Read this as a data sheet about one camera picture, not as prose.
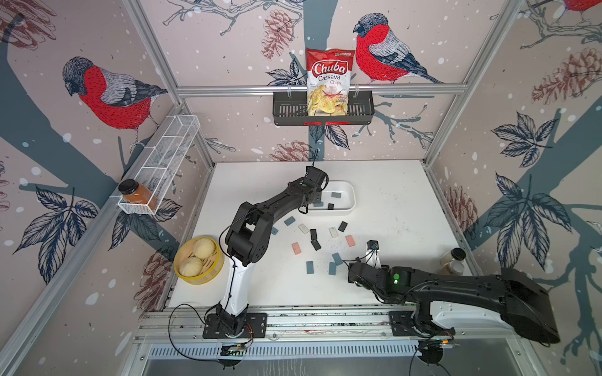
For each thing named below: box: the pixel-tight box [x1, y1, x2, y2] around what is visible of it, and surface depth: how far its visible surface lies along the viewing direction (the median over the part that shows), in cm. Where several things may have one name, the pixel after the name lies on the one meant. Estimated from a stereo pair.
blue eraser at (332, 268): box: [328, 261, 337, 275], surface depth 87 cm
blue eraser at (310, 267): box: [305, 260, 315, 275], surface depth 88 cm
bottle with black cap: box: [439, 247, 467, 272], surface depth 81 cm
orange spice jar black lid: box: [118, 178, 159, 211], surface depth 63 cm
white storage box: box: [308, 179, 356, 217], surface depth 106 cm
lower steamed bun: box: [178, 256, 204, 278], surface depth 83 cm
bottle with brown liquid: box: [438, 255, 467, 276], surface depth 79 cm
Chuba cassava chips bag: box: [305, 47, 356, 117], surface depth 87 cm
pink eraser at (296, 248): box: [291, 242, 302, 256], surface depth 92 cm
